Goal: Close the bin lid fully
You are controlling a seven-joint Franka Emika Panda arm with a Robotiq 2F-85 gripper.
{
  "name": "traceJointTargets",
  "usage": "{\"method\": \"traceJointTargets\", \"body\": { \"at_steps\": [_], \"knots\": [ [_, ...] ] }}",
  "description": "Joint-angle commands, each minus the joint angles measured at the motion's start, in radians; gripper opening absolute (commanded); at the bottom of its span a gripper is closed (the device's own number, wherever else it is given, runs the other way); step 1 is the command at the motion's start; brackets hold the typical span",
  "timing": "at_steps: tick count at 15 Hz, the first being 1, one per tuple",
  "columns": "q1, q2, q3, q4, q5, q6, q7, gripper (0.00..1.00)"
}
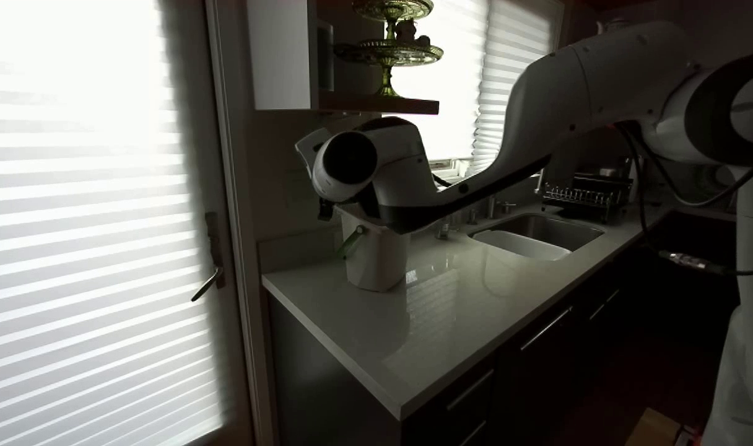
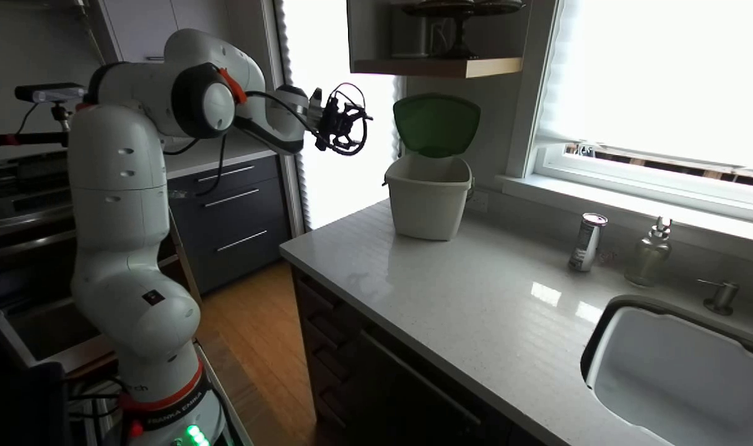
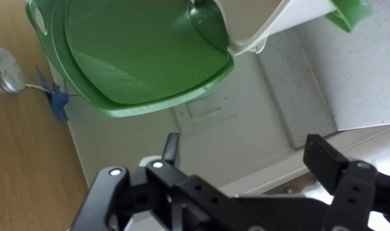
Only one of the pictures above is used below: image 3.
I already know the white wall plate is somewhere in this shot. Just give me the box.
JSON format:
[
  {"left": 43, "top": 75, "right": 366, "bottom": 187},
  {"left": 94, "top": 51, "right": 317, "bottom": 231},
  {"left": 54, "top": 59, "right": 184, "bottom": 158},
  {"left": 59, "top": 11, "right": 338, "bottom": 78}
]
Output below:
[{"left": 172, "top": 91, "right": 240, "bottom": 129}]

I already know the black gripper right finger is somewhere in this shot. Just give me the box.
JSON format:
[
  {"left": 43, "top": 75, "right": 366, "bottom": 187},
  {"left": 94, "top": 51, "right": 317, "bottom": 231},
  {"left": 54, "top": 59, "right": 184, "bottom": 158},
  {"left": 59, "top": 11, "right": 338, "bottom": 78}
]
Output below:
[{"left": 302, "top": 133, "right": 390, "bottom": 231}]

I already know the wooden shelf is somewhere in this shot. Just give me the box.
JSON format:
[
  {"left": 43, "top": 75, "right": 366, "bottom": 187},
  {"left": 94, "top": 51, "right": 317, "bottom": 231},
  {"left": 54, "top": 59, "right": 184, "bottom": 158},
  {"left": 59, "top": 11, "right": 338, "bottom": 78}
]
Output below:
[{"left": 0, "top": 0, "right": 93, "bottom": 231}]

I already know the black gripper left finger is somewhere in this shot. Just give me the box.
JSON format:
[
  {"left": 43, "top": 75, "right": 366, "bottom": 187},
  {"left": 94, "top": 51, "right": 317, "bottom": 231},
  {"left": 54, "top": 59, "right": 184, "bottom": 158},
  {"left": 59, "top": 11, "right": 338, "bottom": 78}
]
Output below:
[{"left": 70, "top": 132, "right": 231, "bottom": 231}]

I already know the white plastic bin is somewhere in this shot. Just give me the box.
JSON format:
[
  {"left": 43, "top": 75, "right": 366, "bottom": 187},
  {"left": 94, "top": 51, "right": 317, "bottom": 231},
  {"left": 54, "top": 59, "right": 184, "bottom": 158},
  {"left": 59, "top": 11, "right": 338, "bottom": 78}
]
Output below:
[{"left": 213, "top": 0, "right": 347, "bottom": 56}]

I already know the round metal puck light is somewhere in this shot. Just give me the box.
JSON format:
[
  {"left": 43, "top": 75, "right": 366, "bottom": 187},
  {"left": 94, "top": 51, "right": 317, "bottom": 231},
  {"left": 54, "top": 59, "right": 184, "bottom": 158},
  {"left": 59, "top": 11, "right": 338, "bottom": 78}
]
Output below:
[{"left": 0, "top": 41, "right": 29, "bottom": 95}]

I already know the green bin handle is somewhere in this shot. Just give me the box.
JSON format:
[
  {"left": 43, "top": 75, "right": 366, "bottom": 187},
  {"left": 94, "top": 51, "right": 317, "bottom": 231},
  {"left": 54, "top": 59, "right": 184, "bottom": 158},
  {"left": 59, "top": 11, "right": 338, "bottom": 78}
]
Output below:
[{"left": 325, "top": 0, "right": 375, "bottom": 33}]

